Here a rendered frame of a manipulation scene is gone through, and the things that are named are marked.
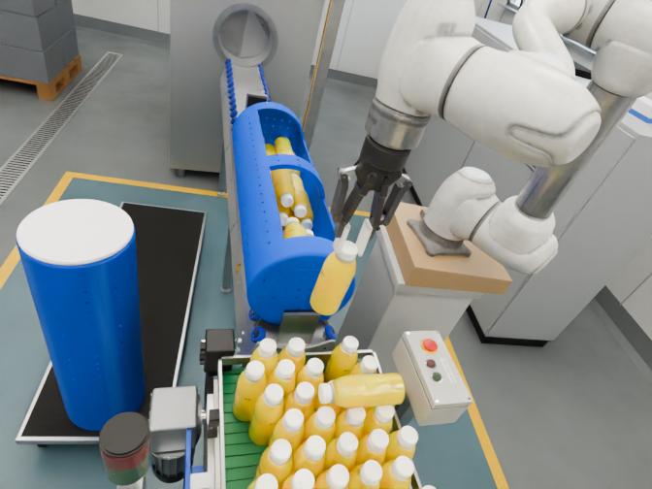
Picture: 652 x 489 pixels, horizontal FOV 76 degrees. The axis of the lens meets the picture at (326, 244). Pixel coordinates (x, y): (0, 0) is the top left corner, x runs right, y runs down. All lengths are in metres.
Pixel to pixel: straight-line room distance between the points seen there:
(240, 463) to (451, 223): 0.89
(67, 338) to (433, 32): 1.26
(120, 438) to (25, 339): 1.80
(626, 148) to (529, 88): 1.70
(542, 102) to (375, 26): 5.65
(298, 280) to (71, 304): 0.63
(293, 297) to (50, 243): 0.65
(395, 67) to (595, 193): 1.78
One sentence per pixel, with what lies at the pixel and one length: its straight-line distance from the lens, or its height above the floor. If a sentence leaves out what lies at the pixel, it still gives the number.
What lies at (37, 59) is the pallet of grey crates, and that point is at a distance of 4.42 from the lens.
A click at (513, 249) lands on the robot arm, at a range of 1.32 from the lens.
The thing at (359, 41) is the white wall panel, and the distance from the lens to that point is 6.15.
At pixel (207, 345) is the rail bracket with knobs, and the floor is 1.00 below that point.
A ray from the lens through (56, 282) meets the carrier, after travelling 1.29.
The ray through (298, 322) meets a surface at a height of 1.02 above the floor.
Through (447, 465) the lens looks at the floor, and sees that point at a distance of 2.31.
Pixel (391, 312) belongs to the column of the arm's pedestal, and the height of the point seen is 0.84.
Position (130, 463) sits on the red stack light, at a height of 1.23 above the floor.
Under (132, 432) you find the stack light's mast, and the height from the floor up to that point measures 1.26.
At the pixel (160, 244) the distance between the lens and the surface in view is 2.60.
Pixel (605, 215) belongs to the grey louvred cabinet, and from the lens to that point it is 2.43.
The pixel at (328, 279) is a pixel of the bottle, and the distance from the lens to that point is 0.82.
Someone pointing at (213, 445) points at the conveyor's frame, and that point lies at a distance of 1.07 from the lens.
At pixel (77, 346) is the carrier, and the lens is 1.49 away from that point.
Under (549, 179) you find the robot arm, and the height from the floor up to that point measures 1.48.
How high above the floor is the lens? 1.87
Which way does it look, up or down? 38 degrees down
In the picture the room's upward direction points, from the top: 17 degrees clockwise
